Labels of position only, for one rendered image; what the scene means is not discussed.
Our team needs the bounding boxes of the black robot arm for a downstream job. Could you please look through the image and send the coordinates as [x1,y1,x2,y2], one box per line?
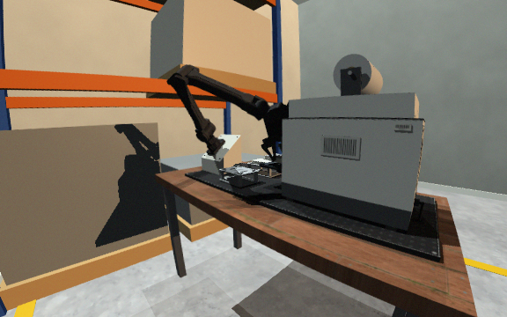
[166,64,287,155]

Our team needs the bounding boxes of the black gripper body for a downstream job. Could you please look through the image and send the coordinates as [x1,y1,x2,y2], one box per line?
[261,123,283,146]

